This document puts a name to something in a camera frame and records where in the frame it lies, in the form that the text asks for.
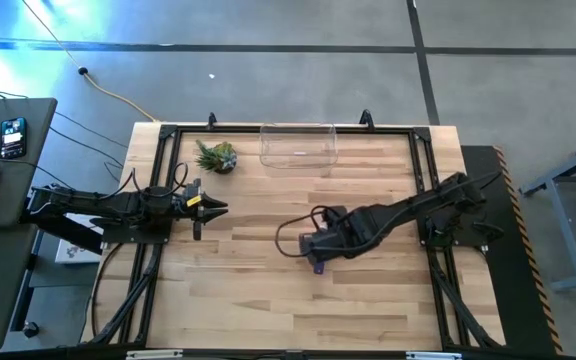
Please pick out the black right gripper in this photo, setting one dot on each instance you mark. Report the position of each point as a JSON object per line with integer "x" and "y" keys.
{"x": 338, "y": 240}

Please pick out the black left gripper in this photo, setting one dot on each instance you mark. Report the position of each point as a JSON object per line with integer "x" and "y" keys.
{"x": 195, "y": 210}

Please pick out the purple measuring cup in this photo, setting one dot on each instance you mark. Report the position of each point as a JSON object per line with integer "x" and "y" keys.
{"x": 319, "y": 269}

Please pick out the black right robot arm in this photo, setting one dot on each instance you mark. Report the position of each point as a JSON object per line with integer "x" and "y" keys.
{"x": 408, "y": 210}

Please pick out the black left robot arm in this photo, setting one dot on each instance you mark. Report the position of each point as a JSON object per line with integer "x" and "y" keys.
{"x": 93, "y": 202}

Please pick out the clear plastic basket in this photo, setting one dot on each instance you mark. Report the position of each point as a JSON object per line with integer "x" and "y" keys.
{"x": 298, "y": 150}

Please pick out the potted succulent plant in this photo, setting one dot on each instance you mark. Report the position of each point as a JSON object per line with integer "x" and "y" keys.
{"x": 220, "y": 160}

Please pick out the white box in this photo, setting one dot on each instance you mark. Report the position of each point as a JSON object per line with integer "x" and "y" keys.
{"x": 75, "y": 250}

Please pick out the black desk beam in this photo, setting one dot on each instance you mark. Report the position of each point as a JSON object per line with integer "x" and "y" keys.
{"x": 68, "y": 232}

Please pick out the silver aluminium bar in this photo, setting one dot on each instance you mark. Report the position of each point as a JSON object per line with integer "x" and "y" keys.
{"x": 433, "y": 356}
{"x": 153, "y": 354}

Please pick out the black hazard striped mat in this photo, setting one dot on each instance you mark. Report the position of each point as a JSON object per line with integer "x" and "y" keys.
{"x": 513, "y": 300}

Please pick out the grey desk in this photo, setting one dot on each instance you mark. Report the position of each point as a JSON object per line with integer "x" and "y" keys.
{"x": 28, "y": 150}

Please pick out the black smartphone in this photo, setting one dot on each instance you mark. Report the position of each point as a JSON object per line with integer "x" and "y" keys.
{"x": 13, "y": 137}

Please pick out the black caster wheel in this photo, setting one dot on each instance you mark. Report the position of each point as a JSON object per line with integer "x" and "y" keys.
{"x": 30, "y": 329}

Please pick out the grey metal stand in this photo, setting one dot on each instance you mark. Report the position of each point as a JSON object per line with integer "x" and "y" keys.
{"x": 569, "y": 235}

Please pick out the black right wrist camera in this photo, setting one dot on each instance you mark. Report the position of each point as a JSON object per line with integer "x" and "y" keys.
{"x": 335, "y": 215}

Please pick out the black table frame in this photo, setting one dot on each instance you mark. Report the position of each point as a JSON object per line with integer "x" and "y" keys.
{"x": 393, "y": 131}

